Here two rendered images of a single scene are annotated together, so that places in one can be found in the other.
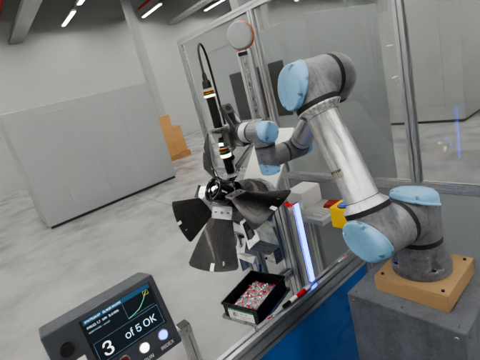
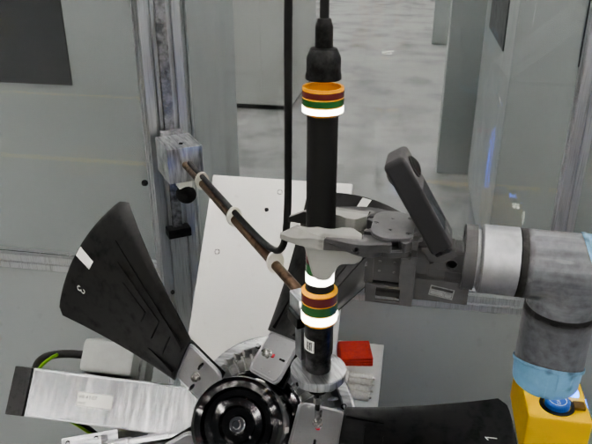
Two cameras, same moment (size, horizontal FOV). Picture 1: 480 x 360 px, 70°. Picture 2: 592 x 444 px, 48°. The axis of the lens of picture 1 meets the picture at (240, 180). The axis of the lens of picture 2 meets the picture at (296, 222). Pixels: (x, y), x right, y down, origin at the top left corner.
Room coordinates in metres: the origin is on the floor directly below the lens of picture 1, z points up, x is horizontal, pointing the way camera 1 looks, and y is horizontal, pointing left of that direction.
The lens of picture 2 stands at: (0.95, 0.52, 1.80)
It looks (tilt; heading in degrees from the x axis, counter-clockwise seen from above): 25 degrees down; 315
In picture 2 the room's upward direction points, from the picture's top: straight up
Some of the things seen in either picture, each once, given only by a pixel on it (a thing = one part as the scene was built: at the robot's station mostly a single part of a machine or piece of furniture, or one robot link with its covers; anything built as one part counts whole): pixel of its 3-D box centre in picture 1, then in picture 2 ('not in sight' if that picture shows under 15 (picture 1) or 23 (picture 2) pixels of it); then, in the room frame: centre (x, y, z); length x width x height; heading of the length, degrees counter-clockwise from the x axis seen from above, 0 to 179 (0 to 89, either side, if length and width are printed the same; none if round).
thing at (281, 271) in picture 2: not in sight; (233, 218); (1.70, -0.07, 1.36); 0.54 x 0.01 x 0.01; 160
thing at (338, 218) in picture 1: (352, 212); (547, 410); (1.29, -0.42, 1.02); 0.16 x 0.10 x 0.11; 125
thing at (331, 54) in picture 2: (218, 129); (321, 228); (1.41, 0.03, 1.48); 0.04 x 0.04 x 0.46
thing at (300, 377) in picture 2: (228, 163); (314, 338); (1.42, 0.03, 1.32); 0.09 x 0.07 x 0.10; 160
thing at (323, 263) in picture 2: (215, 136); (321, 255); (1.39, 0.05, 1.46); 0.09 x 0.03 x 0.06; 43
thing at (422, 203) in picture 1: (413, 212); not in sight; (0.80, -0.42, 1.21); 0.13 x 0.12 x 0.14; 113
